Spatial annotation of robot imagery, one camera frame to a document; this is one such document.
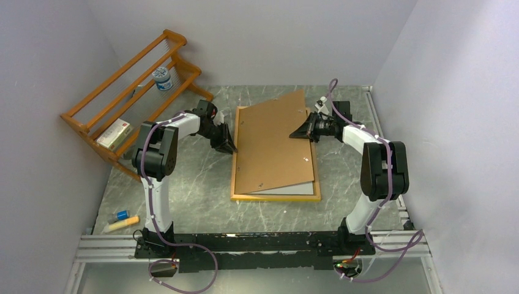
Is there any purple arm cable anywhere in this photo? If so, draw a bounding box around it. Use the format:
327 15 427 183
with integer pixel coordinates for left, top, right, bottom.
140 111 218 294
326 78 424 284

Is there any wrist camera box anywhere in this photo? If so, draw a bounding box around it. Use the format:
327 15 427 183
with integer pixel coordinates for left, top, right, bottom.
213 112 225 126
315 96 329 115

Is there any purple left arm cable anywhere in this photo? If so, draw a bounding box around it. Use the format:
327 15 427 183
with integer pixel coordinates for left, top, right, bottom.
140 111 218 294

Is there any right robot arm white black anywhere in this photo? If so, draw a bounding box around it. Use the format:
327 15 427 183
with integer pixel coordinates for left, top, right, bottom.
289 101 409 254

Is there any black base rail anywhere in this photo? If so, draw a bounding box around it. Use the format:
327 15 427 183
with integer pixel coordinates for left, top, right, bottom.
134 226 375 273

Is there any yellow glue stick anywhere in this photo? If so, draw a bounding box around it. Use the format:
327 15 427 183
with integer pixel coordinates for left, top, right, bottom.
102 216 140 233

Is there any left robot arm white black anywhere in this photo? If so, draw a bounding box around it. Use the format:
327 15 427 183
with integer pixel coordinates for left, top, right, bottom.
132 100 237 257

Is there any blue capped small tube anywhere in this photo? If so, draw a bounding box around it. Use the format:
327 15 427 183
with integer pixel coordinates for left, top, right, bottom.
107 210 129 224

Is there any white red cardboard box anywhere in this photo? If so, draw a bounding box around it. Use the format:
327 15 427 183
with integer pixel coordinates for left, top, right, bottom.
96 118 133 151

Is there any yellow wooden picture frame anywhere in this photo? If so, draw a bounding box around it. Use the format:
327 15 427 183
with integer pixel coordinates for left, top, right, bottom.
230 143 322 202

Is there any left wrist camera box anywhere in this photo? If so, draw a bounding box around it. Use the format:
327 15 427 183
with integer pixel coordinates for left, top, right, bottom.
213 112 225 126

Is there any orange wooden shelf rack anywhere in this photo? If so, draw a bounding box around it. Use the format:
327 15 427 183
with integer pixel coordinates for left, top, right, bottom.
60 29 214 181

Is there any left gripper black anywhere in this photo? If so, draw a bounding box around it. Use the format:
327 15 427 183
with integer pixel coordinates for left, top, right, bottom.
199 122 237 155

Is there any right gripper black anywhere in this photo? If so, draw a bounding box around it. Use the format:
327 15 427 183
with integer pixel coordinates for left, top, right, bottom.
289 111 337 143

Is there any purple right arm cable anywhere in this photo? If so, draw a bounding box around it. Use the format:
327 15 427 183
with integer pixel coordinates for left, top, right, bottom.
326 78 424 284

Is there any brown cardboard backing board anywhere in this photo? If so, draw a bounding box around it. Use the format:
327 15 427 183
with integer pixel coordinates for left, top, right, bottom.
234 89 314 194

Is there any white blue lidded jar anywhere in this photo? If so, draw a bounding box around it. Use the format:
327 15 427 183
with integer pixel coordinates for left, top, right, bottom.
151 66 173 91

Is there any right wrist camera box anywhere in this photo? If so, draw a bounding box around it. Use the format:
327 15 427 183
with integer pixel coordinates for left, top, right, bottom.
315 96 329 115

